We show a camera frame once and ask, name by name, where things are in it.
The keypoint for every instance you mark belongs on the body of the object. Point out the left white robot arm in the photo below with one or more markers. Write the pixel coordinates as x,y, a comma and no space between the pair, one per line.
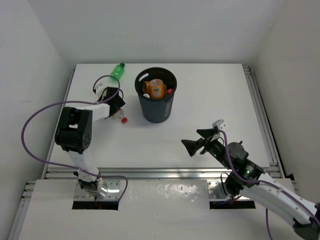
74,136

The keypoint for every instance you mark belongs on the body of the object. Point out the black plastic waste bin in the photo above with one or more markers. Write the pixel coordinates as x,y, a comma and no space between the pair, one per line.
156,110

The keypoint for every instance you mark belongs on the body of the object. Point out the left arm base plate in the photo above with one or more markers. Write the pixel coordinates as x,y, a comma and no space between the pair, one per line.
107,197

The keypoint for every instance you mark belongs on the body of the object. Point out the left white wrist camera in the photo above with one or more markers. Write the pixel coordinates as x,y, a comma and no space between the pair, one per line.
99,88

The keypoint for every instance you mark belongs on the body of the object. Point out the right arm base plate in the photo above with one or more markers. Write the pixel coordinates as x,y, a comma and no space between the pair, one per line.
220,199

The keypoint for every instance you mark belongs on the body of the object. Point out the orange bottle barcode label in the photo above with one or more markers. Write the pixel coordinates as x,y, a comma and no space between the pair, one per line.
157,90

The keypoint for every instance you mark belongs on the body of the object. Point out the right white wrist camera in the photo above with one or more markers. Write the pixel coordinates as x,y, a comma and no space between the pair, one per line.
218,126

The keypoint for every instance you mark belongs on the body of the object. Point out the aluminium frame rail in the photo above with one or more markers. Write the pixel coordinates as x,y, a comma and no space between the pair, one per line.
166,193

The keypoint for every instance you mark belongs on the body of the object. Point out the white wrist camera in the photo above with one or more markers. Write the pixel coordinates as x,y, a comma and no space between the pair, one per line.
99,88
218,126

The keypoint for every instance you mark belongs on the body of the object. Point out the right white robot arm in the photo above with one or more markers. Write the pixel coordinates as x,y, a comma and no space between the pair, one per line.
249,180

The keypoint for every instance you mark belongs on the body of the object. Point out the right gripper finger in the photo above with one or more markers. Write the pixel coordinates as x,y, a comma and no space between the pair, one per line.
192,146
207,134

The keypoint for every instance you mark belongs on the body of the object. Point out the clear bottle red label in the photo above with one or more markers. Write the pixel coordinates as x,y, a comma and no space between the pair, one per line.
120,116
169,91

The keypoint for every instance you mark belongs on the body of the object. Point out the green plastic bottle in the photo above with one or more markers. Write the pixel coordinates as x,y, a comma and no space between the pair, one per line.
117,72

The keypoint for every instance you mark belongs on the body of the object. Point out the orange bottle brown cap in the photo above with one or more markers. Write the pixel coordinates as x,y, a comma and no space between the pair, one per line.
146,89

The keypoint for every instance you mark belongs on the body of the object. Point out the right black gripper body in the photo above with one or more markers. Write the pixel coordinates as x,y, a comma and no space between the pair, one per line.
216,148

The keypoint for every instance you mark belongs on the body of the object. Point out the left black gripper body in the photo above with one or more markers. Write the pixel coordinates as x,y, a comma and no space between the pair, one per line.
116,100

